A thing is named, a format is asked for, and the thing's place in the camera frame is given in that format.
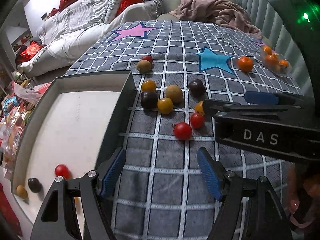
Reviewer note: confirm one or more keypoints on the orange cherry tomato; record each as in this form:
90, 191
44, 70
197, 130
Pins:
148, 86

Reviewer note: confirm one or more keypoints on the brown round longan fruit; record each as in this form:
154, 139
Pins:
21, 192

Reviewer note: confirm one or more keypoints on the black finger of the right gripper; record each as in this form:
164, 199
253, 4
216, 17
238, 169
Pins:
211, 107

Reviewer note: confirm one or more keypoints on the bread bag snack pile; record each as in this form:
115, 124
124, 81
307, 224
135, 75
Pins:
16, 110

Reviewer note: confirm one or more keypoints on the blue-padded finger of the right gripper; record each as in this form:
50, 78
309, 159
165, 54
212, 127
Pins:
261, 98

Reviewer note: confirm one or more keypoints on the clear bag of tangerines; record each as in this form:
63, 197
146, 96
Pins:
274, 62

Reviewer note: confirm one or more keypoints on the dark purple plum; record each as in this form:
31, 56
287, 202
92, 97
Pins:
197, 88

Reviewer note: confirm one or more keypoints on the white shallow tray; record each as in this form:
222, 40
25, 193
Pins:
76, 123

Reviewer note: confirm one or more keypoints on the pink-brown blanket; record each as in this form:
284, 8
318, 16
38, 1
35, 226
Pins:
237, 18

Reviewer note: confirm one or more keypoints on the red pillow on floor side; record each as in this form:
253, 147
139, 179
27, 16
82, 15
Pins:
27, 53

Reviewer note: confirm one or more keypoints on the brown longan near tray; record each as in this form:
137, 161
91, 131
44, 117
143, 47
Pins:
144, 66

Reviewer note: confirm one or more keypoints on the yellow cherry tomato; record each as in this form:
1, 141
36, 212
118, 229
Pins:
165, 105

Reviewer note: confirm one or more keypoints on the teal curtain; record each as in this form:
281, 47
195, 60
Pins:
268, 21

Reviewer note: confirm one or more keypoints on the grey checked star tablecloth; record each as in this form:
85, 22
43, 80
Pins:
161, 193

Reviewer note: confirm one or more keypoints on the large red tomato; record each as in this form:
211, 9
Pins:
182, 131

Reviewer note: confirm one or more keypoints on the white covered sofa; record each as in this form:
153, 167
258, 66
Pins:
73, 30

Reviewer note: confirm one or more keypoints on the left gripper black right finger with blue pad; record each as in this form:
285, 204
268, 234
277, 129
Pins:
264, 216

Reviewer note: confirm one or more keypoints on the small red tomato far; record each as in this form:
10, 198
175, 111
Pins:
147, 58

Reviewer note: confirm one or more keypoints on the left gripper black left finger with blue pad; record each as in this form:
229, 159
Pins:
57, 218

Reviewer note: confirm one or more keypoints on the orange tangerine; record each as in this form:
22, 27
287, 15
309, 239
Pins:
245, 64

